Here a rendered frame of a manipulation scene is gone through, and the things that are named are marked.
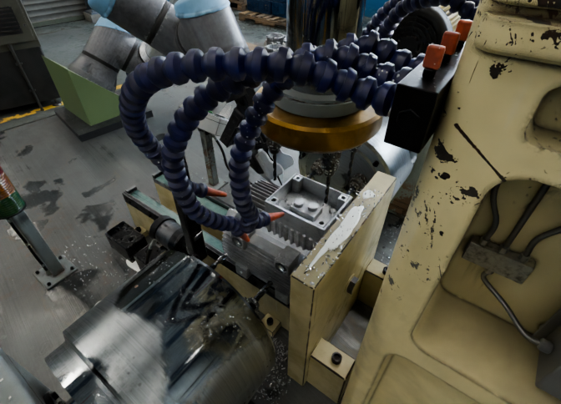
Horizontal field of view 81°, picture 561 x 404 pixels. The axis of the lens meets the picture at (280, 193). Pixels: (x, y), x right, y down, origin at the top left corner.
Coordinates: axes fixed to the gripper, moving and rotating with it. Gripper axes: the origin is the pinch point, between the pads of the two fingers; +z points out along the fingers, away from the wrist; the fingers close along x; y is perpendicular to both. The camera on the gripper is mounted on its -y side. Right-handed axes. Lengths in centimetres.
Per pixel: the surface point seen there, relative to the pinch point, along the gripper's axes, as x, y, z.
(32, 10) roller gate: 211, -609, -256
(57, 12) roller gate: 246, -608, -247
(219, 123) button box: 13.4, -26.9, -13.2
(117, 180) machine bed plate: -3, -73, -9
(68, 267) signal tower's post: -33, -53, 2
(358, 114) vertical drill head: -7.7, 28.4, -11.7
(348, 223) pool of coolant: -7.5, 20.1, 5.2
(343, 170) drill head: 14.6, 6.3, 6.3
